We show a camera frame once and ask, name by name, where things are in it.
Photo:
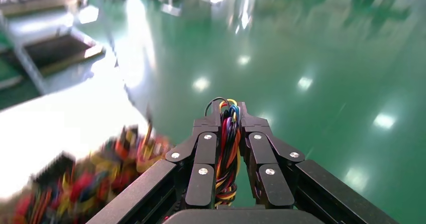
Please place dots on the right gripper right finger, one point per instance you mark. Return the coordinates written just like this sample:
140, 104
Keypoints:
263, 152

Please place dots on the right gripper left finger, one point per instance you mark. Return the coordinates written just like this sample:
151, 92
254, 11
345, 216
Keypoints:
204, 149

